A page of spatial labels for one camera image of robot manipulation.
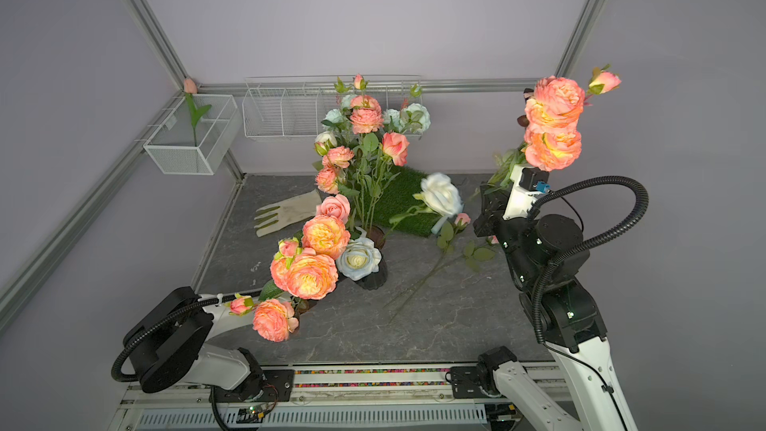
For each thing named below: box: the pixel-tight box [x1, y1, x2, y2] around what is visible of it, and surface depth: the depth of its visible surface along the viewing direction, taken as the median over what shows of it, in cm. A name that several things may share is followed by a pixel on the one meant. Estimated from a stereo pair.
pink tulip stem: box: [183, 77, 213, 147], surface depth 92 cm
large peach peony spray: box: [228, 215, 352, 343], surface depth 44 cm
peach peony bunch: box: [517, 63, 622, 172], surface depth 37 cm
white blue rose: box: [336, 236, 383, 282], surface depth 55 cm
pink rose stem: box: [315, 193, 351, 225], surface depth 54 cm
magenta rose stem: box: [384, 212, 471, 324], surface depth 100 cm
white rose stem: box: [388, 172, 464, 235], surface depth 57 cm
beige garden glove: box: [253, 189, 324, 238], surface depth 111 cm
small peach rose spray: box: [313, 73, 410, 234], surface depth 68 cm
